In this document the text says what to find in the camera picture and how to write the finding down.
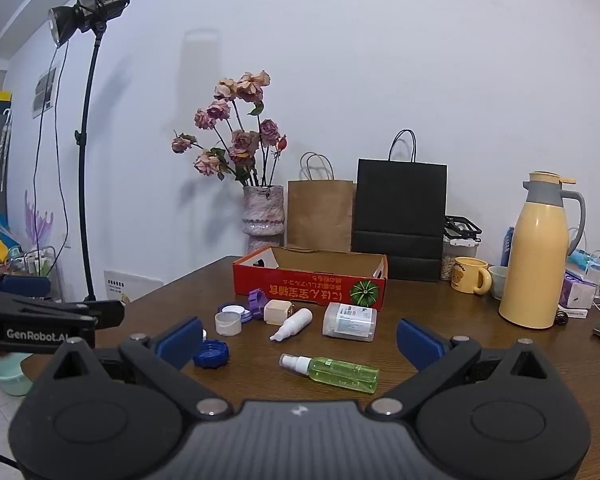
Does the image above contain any wire storage rack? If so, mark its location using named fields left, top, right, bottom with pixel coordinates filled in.
left=10, top=245, right=63, bottom=301

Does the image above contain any brown paper bag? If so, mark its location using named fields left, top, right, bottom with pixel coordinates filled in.
left=286, top=152, right=356, bottom=252

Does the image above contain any beige square bottle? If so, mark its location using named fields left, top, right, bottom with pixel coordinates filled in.
left=263, top=299, right=296, bottom=325

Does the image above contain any blue packet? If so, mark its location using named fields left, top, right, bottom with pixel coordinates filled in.
left=500, top=226, right=516, bottom=267

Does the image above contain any blue ridged bottle cap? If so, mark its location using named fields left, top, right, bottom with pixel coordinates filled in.
left=192, top=339, right=229, bottom=368

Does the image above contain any mottled pink ceramic vase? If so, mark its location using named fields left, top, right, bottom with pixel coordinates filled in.
left=242, top=185, right=285, bottom=253

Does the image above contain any red cardboard box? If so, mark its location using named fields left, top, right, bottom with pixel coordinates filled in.
left=232, top=245, right=388, bottom=309

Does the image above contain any yellow bear mug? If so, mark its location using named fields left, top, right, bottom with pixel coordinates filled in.
left=451, top=256, right=493, bottom=295

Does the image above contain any white flat cardboard package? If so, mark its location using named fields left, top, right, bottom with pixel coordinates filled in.
left=104, top=270, right=163, bottom=306

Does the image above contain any mint green plastic basin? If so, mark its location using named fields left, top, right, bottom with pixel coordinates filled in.
left=0, top=352, right=33, bottom=397

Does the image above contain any dried pink rose bouquet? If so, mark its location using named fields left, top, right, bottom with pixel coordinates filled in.
left=171, top=70, right=288, bottom=187

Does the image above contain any white spray bottle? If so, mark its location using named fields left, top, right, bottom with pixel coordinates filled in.
left=269, top=308, right=313, bottom=342

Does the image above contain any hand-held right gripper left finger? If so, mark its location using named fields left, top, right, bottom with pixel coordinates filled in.
left=32, top=316, right=233, bottom=418

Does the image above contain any yellow thermos jug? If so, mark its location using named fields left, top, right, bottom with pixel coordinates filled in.
left=498, top=171, right=587, bottom=330

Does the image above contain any grey wall notice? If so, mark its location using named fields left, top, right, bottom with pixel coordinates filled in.
left=32, top=67, right=57, bottom=118

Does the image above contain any purple tissue pack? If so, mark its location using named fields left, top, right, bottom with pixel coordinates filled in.
left=560, top=270, right=598, bottom=309

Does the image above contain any purple coral wall decal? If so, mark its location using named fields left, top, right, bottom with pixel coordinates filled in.
left=24, top=190, right=55, bottom=251

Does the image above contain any black paper bag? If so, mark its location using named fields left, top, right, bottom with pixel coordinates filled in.
left=351, top=129, right=448, bottom=282

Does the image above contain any blue jar lid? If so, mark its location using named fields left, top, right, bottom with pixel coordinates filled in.
left=218, top=301, right=253, bottom=326

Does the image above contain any pale ceramic cup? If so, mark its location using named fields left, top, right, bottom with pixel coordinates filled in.
left=488, top=265, right=510, bottom=301

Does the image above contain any blue tissue pack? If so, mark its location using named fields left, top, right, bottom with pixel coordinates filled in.
left=567, top=252, right=600, bottom=276

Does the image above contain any clear jar with black lid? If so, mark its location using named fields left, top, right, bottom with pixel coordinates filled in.
left=441, top=215, right=482, bottom=281

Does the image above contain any black studio light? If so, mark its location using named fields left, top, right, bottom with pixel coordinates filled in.
left=47, top=0, right=132, bottom=48

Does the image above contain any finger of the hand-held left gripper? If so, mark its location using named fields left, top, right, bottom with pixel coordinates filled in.
left=0, top=299, right=126, bottom=328
left=0, top=270, right=52, bottom=307

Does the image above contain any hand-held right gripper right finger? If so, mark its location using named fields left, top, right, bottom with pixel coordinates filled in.
left=367, top=317, right=571, bottom=418

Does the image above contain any green spray bottle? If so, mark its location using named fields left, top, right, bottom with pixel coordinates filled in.
left=279, top=353, right=380, bottom=393

